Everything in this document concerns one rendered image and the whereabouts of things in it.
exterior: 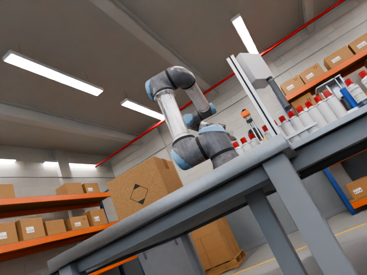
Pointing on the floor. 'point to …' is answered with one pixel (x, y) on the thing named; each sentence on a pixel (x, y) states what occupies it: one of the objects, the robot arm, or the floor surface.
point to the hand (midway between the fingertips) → (234, 139)
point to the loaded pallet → (218, 247)
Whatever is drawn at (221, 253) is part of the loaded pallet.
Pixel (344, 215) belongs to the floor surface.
